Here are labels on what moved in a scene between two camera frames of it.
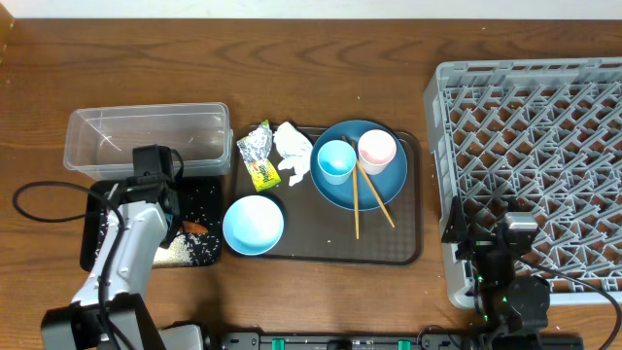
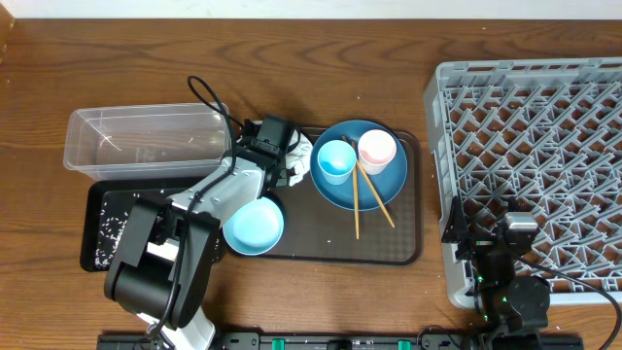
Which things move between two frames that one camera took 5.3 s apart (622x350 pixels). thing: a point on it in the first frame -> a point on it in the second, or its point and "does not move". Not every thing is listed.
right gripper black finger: [456, 228] does not move
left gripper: [173, 234] -> [281, 163]
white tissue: [295, 149] does not move
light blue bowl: [253, 226] does not move
